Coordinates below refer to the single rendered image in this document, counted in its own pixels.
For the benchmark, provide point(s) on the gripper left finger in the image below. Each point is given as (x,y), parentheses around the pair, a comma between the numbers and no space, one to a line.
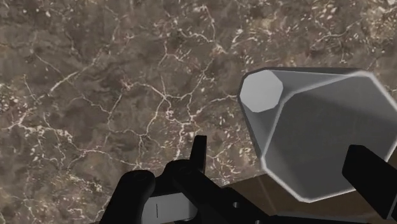
(186,173)

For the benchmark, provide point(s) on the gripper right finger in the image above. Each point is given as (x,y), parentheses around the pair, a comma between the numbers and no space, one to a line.
(370,173)

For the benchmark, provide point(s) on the grey angular cup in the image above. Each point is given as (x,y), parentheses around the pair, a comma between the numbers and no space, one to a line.
(310,130)

